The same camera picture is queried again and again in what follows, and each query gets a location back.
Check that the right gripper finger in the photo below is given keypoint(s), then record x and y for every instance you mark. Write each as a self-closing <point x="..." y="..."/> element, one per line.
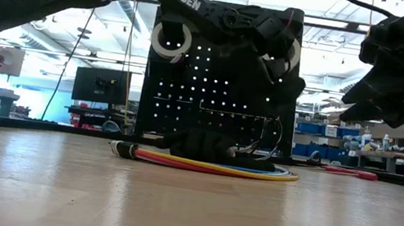
<point x="392" y="114"/>
<point x="371" y="95"/>

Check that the black overhead beam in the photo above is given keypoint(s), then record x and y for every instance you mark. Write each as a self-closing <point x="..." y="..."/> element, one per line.
<point x="329" y="24"/>

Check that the white poster board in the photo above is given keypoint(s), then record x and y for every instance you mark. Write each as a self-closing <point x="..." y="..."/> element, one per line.
<point x="14" y="67"/>

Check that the white tape roll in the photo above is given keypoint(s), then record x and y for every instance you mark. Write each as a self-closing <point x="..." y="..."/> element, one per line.
<point x="163" y="50"/>
<point x="296" y="55"/>

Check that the black glove with grey cuff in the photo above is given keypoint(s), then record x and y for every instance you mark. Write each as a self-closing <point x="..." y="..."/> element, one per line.
<point x="254" y="164"/>

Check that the blue bin shelving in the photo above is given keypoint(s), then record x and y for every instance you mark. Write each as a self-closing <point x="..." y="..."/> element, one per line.
<point x="307" y="128"/>

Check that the black peg board stand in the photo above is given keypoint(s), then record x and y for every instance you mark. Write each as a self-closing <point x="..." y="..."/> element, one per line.
<point x="145" y="121"/>

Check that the black monitor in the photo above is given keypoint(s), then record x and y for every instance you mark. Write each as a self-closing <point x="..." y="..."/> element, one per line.
<point x="87" y="85"/>

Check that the cluttered wooden table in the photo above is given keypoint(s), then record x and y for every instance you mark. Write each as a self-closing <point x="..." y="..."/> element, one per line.
<point x="398" y="156"/>

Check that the black work glove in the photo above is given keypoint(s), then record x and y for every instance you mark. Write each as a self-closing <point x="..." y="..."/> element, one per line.
<point x="197" y="144"/>

